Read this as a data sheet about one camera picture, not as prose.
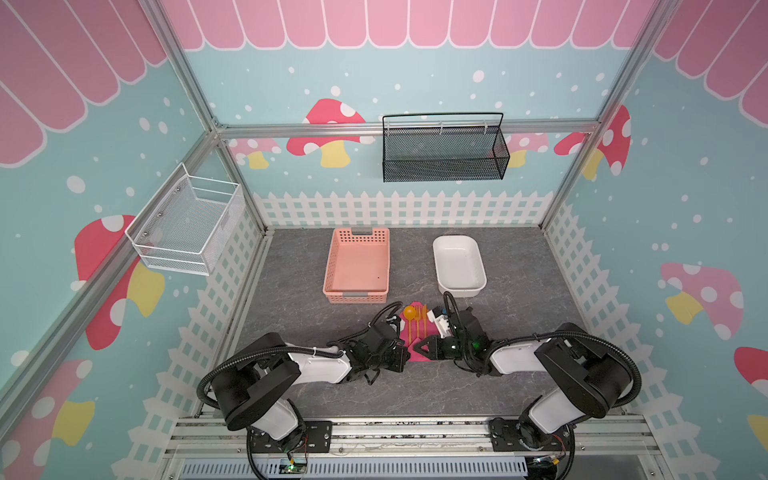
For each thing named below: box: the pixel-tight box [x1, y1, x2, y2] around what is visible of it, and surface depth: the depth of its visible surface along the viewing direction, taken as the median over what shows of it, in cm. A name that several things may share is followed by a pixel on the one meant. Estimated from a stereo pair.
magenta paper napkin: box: [399, 301, 439, 362], surface depth 90 cm
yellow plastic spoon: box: [403, 305, 416, 345], surface depth 97 cm
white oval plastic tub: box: [432, 235, 488, 298], surface depth 108 cm
